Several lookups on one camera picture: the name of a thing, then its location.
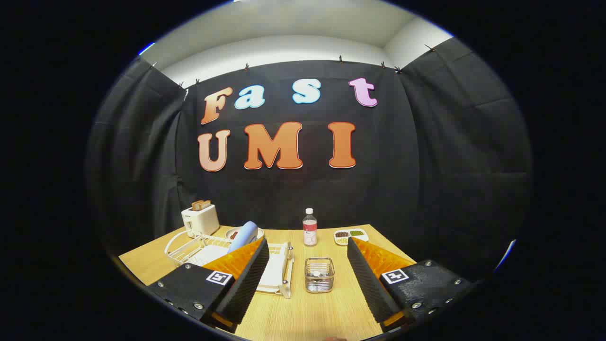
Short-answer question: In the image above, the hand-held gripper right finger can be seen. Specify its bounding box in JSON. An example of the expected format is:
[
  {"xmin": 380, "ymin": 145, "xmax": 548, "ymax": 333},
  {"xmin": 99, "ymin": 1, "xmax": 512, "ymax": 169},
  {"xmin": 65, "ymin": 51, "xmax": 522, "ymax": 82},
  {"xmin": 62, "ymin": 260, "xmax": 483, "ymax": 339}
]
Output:
[{"xmin": 347, "ymin": 237, "xmax": 474, "ymax": 332}]

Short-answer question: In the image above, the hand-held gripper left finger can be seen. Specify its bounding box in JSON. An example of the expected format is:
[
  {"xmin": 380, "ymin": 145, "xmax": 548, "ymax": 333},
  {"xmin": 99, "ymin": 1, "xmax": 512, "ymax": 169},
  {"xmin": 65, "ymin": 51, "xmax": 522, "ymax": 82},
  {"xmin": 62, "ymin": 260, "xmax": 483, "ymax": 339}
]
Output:
[{"xmin": 146, "ymin": 237, "xmax": 270, "ymax": 332}]

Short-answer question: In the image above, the light blue plate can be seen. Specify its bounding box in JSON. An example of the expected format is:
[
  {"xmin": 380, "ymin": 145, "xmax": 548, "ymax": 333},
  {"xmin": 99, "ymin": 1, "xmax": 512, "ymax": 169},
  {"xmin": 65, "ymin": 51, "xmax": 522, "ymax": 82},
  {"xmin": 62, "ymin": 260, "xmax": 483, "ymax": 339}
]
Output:
[{"xmin": 228, "ymin": 221, "xmax": 258, "ymax": 254}]

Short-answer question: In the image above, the metal wire basket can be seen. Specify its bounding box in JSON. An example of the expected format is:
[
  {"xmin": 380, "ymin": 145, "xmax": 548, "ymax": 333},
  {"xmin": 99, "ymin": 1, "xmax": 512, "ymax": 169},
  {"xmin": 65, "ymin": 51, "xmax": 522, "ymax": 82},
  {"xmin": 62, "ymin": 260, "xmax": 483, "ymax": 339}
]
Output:
[{"xmin": 304, "ymin": 257, "xmax": 335, "ymax": 294}]

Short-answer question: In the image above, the white wire dish rack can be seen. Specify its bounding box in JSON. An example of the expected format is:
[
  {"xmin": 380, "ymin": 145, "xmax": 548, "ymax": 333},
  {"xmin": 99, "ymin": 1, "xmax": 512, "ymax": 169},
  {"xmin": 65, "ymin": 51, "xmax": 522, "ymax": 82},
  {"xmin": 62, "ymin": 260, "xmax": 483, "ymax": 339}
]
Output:
[{"xmin": 164, "ymin": 230, "xmax": 295, "ymax": 299}]

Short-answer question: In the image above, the white divided dish with beans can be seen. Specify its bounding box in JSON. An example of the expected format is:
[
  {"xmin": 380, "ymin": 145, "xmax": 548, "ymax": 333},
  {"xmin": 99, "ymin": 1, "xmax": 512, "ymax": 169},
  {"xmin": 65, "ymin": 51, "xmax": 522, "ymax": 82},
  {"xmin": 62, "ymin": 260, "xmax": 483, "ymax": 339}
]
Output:
[{"xmin": 334, "ymin": 228, "xmax": 369, "ymax": 246}]

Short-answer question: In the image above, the white dish with meat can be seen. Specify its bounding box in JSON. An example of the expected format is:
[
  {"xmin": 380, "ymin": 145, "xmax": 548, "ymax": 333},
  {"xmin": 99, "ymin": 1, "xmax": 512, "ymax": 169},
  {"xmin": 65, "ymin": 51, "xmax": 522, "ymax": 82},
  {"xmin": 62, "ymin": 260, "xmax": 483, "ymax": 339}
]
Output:
[{"xmin": 225, "ymin": 226, "xmax": 265, "ymax": 242}]

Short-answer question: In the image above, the white toaster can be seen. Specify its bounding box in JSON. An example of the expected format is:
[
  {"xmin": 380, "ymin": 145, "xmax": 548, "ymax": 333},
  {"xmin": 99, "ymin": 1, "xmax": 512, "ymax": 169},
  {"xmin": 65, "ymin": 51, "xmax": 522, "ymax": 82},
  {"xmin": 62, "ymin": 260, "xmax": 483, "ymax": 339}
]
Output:
[{"xmin": 181, "ymin": 204, "xmax": 221, "ymax": 237}]

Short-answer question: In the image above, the clear bottle with red label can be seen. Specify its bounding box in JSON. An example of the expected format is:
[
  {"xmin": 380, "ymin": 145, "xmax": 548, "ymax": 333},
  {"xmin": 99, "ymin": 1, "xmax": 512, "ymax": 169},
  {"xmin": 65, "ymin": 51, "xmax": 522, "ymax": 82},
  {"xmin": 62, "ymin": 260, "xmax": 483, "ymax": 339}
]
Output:
[{"xmin": 303, "ymin": 208, "xmax": 318, "ymax": 247}]

